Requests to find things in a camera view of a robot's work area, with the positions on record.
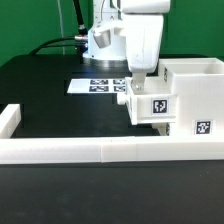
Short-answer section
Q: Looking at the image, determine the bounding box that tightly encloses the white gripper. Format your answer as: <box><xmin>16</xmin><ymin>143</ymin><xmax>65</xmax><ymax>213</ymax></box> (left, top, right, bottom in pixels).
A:
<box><xmin>124</xmin><ymin>15</ymin><xmax>164</xmax><ymax>92</ymax></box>

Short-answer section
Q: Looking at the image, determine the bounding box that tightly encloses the white drawer tray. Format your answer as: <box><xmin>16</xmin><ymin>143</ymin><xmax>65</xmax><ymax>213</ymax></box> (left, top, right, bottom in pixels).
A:
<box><xmin>152</xmin><ymin>123</ymin><xmax>170</xmax><ymax>136</ymax></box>
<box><xmin>117</xmin><ymin>76</ymin><xmax>180</xmax><ymax>126</ymax></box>

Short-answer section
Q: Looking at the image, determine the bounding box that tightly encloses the white front drawer tray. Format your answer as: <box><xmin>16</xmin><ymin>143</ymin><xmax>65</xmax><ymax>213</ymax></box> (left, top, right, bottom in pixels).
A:
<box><xmin>152</xmin><ymin>123</ymin><xmax>170</xmax><ymax>136</ymax></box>

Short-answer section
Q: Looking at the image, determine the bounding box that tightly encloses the white drawer cabinet box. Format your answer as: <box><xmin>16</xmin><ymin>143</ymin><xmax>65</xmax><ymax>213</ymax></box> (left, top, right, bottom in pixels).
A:
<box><xmin>159</xmin><ymin>58</ymin><xmax>224</xmax><ymax>136</ymax></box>

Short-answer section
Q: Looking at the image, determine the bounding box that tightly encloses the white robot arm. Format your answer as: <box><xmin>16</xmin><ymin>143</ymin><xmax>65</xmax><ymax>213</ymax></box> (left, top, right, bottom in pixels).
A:
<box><xmin>83</xmin><ymin>0</ymin><xmax>171</xmax><ymax>93</ymax></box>

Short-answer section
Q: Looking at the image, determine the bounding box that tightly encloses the white marker tag sheet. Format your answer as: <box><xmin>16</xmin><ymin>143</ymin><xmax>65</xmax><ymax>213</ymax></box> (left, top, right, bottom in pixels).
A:
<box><xmin>67</xmin><ymin>79</ymin><xmax>126</xmax><ymax>94</ymax></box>

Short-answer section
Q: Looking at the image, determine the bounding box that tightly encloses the white U-shaped fence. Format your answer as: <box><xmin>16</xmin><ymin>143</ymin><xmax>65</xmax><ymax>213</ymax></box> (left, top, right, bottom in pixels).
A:
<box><xmin>0</xmin><ymin>104</ymin><xmax>224</xmax><ymax>164</ymax></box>

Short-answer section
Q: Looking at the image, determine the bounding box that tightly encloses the black cable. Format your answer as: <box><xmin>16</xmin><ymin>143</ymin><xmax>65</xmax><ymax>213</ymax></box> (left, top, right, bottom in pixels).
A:
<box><xmin>29</xmin><ymin>0</ymin><xmax>90</xmax><ymax>56</ymax></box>

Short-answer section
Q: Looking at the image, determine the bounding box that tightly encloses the thin grey cable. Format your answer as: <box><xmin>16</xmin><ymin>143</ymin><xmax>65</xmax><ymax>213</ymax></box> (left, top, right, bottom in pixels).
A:
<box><xmin>57</xmin><ymin>0</ymin><xmax>66</xmax><ymax>56</ymax></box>

